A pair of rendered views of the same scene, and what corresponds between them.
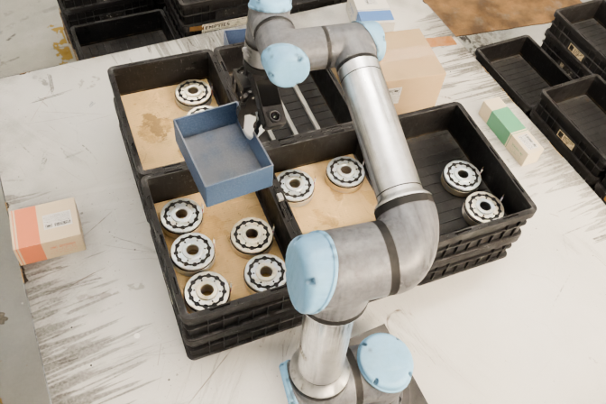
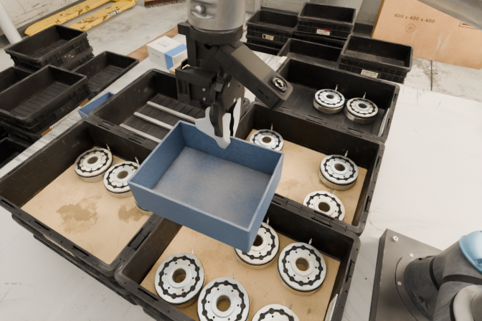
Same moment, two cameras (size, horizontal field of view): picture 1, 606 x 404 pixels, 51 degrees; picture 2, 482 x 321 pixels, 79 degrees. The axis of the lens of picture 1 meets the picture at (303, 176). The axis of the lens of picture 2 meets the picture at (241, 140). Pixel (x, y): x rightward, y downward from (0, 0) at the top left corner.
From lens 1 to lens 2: 94 cm
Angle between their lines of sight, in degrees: 23
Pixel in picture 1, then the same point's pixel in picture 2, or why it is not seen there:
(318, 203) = not seen: hidden behind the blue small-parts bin
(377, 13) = (176, 48)
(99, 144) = (25, 269)
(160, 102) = (67, 189)
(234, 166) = (227, 187)
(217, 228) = (218, 260)
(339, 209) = (287, 170)
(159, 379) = not seen: outside the picture
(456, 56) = not seen: hidden behind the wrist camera
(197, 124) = (153, 172)
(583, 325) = (446, 142)
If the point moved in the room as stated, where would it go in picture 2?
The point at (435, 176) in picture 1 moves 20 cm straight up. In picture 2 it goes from (312, 109) to (323, 59)
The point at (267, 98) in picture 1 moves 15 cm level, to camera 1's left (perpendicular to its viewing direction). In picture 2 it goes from (257, 69) to (150, 109)
